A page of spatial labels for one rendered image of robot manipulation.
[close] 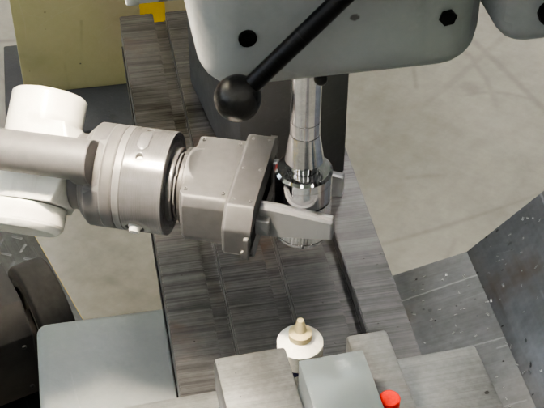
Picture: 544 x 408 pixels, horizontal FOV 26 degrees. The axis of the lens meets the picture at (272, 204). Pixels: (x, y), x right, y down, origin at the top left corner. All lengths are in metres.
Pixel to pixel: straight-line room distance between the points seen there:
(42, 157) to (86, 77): 2.02
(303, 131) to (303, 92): 0.04
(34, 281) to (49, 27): 1.29
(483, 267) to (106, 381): 0.41
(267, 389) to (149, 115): 0.53
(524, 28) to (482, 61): 2.38
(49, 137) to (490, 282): 0.52
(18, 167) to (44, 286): 0.72
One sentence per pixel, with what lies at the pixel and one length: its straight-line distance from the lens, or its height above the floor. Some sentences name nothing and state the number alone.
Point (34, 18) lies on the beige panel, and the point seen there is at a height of 0.25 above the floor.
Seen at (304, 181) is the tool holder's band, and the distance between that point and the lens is 0.94.
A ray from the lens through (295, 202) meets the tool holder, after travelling 0.95.
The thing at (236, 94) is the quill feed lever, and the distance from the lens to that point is 0.72.
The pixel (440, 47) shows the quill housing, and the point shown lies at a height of 1.34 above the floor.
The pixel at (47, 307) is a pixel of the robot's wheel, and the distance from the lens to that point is 1.66.
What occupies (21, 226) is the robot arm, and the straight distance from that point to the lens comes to 0.99.
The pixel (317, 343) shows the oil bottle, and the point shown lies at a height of 1.01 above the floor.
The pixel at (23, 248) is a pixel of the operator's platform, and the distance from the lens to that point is 2.02.
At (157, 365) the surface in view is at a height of 0.85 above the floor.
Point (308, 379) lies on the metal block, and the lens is 0.91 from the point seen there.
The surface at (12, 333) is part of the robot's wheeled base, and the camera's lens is 1.64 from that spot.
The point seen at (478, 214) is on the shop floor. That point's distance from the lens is 2.68.
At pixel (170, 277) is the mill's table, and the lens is 1.19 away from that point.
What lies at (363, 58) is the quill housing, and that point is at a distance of 0.77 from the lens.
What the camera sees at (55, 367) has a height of 0.85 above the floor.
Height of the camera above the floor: 1.77
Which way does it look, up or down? 42 degrees down
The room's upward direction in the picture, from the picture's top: straight up
